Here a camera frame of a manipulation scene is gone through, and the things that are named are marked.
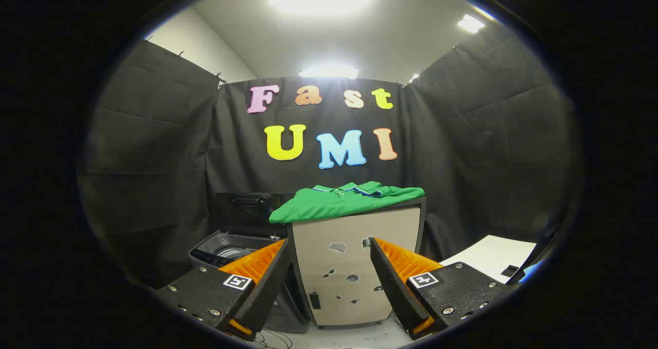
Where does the green polo shirt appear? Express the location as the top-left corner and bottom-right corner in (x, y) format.
(268, 181), (426, 224)

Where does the beige cabinet with dark top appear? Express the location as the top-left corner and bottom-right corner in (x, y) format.
(286, 197), (428, 329)

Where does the tangle of floor cables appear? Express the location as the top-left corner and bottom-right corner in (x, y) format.
(251, 327), (295, 349)

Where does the small ceiling light panel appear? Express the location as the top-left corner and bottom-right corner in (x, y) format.
(457, 13), (486, 34)

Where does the black backdrop cloth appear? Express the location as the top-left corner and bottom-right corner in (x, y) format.
(77, 34), (582, 289)

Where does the long ceiling light panel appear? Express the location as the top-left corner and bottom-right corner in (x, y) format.
(298, 65), (360, 80)

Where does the grey washing machine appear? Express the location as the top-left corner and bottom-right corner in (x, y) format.
(188, 229), (312, 334)

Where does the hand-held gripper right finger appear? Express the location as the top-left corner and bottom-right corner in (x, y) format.
(369, 237), (515, 340)

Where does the white table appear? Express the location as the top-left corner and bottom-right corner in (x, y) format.
(440, 234), (538, 284)

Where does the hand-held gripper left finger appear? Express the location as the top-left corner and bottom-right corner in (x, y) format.
(154, 238), (293, 342)

